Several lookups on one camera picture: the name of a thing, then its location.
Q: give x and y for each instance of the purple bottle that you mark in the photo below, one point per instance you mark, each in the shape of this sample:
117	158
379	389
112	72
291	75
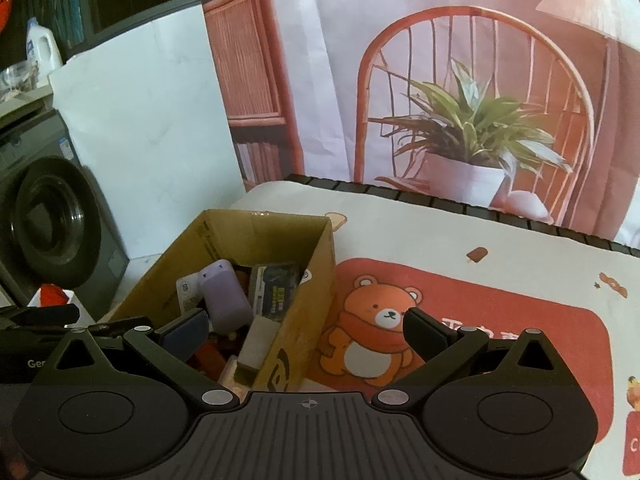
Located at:
225	300

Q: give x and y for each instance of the white marble board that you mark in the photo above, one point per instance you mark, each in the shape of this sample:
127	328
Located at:
150	135

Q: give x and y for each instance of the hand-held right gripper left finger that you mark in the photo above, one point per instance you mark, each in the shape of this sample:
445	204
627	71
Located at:
187	332

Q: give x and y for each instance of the red hanging cloth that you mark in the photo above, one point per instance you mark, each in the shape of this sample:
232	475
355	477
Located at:
7	5

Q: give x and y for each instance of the small white box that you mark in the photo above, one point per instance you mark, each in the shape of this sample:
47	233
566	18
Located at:
257	342

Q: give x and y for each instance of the red item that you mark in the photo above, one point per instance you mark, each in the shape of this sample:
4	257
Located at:
215	355

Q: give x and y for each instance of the red knitted cloth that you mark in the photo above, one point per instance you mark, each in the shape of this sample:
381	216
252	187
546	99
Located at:
52	294

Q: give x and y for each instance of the grey washing machine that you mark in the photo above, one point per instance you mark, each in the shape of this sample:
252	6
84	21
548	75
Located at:
55	230

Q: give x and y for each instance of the printed bear table mat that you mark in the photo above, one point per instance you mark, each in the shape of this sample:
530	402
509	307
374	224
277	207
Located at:
500	280

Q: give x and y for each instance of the grey stone countertop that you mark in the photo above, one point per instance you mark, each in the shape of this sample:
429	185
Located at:
25	105

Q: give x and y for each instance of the white detergent bottle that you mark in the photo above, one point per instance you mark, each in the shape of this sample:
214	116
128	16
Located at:
42	50

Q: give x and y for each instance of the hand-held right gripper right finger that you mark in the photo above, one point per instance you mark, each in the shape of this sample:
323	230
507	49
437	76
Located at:
425	335

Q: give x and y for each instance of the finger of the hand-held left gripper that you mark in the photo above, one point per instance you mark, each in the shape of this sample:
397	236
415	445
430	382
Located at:
40	316
115	326

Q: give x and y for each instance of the brown cardboard box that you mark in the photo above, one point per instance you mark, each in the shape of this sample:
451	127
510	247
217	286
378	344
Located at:
165	265

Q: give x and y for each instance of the white plastic basket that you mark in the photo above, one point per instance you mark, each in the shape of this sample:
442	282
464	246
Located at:
87	312

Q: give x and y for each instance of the white shipping label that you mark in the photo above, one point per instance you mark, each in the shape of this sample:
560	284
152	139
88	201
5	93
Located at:
190	294

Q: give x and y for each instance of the printed wall backdrop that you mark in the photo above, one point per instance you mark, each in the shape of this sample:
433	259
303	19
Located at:
400	35

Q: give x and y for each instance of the clear plastic case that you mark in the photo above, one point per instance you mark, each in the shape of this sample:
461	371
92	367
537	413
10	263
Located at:
275	292

